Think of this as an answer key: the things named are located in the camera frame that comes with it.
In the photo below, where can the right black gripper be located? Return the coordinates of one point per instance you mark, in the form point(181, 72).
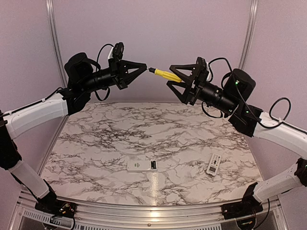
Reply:
point(191, 93)

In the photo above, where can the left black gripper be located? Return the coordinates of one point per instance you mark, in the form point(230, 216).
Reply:
point(119, 73)

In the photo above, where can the yellow handled screwdriver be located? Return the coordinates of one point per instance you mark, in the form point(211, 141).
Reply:
point(167, 75)

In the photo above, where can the large white remote control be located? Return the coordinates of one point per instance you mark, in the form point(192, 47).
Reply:
point(142, 166)

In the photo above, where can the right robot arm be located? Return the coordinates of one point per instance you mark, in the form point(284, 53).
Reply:
point(231, 100)

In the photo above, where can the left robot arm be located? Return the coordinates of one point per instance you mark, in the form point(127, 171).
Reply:
point(85, 77)

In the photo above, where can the small white remote control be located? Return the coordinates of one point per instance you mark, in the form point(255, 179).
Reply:
point(213, 165)

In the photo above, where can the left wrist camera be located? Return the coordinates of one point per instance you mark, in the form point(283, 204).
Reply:
point(116, 51)

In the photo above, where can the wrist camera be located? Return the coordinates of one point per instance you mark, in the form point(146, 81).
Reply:
point(210, 72)
point(116, 51)

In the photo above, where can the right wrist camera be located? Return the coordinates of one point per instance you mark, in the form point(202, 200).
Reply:
point(210, 72)

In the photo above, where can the left aluminium corner post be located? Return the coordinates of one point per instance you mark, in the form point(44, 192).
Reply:
point(55, 41)

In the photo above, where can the aluminium corner post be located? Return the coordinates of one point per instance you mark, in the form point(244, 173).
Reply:
point(55, 41)
point(249, 33)

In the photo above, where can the right aluminium corner post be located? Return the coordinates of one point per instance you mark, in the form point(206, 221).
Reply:
point(249, 33)

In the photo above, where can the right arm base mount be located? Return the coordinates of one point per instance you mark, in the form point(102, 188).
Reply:
point(240, 209)

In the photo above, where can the aluminium front rail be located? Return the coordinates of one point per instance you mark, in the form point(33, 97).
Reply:
point(102, 216)

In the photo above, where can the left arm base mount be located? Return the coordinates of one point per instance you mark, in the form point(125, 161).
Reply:
point(58, 208)

